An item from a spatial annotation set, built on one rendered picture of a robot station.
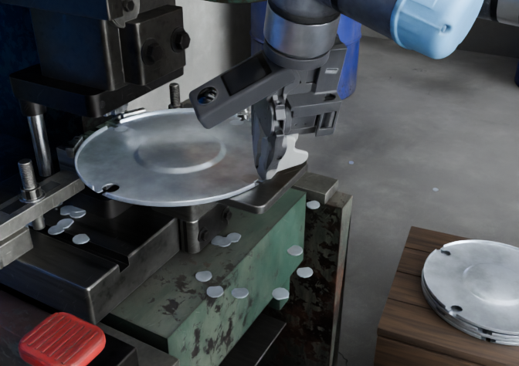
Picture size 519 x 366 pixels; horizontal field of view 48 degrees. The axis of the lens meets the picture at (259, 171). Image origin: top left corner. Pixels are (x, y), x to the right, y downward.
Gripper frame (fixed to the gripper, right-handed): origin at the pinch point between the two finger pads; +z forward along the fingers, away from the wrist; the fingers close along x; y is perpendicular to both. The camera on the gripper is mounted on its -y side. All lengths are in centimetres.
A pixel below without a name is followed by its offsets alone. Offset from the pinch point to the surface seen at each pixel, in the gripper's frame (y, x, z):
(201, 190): -7.8, -0.6, 1.2
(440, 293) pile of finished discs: 42, -2, 43
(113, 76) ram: -16.3, 12.8, -7.7
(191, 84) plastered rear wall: 36, 189, 142
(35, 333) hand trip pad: -27.9, -17.7, -2.3
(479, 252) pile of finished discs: 58, 7, 46
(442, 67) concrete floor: 189, 186, 147
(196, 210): -7.7, 2.0, 8.5
